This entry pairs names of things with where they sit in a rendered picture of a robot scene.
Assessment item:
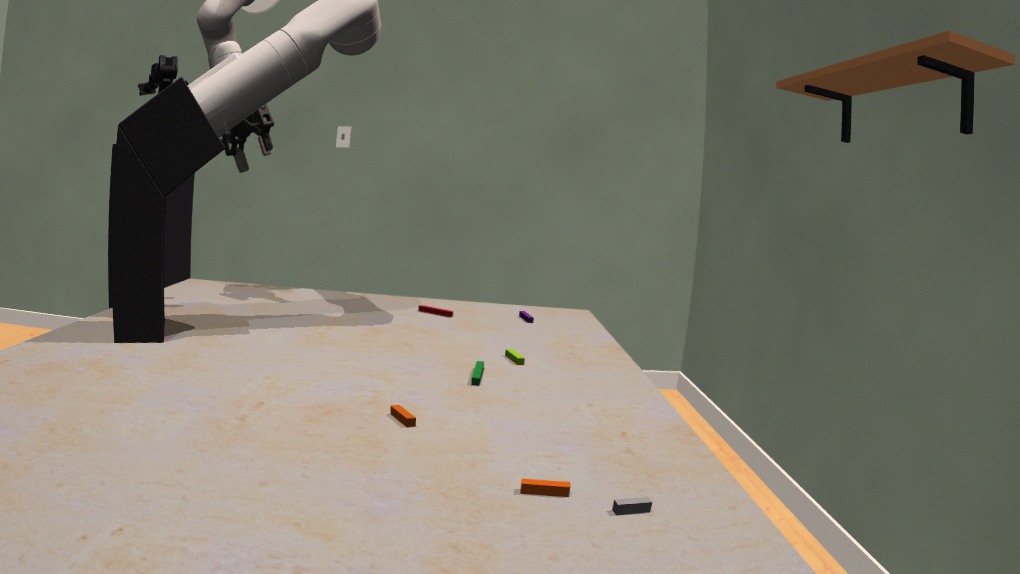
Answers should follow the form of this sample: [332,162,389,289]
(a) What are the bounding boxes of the orange rod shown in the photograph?
[520,478,570,497]
[391,405,416,428]

